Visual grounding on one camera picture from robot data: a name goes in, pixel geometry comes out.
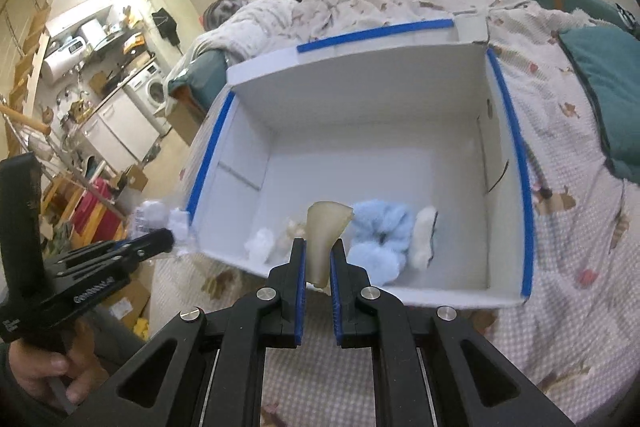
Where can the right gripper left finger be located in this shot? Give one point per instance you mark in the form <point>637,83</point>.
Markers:
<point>284,318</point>

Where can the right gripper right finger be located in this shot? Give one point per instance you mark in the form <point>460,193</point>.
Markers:
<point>353,325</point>

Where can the white fluffy soft item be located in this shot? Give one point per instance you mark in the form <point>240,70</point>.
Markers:
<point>259,246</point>

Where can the cream ruffled scrunchie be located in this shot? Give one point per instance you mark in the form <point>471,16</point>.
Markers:
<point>293,230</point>

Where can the light blue fluffy plush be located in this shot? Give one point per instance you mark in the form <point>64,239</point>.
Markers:
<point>380,236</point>

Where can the beige sponge piece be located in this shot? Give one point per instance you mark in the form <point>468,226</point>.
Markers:
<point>326,221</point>

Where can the person's left hand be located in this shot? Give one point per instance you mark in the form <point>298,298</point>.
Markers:
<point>33,368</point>

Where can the red bag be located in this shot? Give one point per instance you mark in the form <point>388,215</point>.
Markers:
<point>93,223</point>

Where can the cardboard box on floor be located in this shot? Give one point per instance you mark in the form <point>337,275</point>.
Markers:
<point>132,177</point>

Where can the white kitchen cabinet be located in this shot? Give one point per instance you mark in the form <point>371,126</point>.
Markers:
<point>119,132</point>

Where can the checkered dog print bedsheet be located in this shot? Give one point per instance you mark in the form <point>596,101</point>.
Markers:
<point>576,337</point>

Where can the blue white cardboard box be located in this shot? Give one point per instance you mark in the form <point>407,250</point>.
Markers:
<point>416,113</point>

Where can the white washing machine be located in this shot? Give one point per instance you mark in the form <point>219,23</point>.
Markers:
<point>146,90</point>

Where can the black hanging garment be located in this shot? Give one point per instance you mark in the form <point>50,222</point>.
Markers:
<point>167,27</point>

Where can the grey patterned pillow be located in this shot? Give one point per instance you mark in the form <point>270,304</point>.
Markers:
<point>219,12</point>

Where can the teal cushion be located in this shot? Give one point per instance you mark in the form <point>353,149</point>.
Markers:
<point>606,62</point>

